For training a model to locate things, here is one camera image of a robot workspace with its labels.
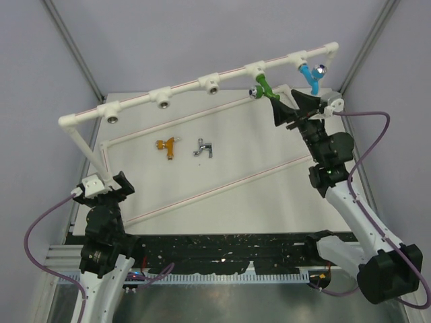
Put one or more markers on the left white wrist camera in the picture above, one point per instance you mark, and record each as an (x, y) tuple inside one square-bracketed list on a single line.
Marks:
[(90, 187)]

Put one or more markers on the orange water faucet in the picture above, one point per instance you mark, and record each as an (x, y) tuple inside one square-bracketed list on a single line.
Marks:
[(168, 145)]

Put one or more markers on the white slotted cable duct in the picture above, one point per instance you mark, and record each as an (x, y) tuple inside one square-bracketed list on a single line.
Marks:
[(249, 277)]

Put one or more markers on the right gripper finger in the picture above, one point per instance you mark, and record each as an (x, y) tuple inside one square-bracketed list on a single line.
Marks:
[(306, 103), (283, 114)]

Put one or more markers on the white PVC pipe frame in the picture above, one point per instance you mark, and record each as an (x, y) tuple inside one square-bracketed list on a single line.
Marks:
[(162, 98)]

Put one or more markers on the blue water faucet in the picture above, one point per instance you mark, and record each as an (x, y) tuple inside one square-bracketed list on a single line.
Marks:
[(313, 76)]

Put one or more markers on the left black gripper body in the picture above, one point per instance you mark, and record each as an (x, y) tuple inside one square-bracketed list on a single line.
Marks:
[(110, 198)]

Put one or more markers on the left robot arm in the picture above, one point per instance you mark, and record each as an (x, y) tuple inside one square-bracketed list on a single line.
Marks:
[(108, 252)]

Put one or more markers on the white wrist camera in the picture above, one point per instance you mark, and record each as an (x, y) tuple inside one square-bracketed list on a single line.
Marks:
[(90, 187), (330, 103)]

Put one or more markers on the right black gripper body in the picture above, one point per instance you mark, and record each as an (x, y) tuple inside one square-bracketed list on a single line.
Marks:
[(312, 130)]

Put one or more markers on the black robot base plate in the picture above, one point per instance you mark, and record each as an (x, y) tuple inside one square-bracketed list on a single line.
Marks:
[(226, 254)]

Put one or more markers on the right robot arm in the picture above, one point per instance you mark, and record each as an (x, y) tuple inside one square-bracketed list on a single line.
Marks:
[(383, 266)]

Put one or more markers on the chrome water faucet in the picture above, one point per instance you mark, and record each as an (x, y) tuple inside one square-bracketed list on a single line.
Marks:
[(203, 147)]

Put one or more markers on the green water faucet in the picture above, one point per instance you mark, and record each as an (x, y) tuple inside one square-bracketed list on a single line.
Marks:
[(262, 89)]

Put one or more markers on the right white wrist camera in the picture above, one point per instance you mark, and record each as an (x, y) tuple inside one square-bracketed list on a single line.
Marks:
[(330, 103)]

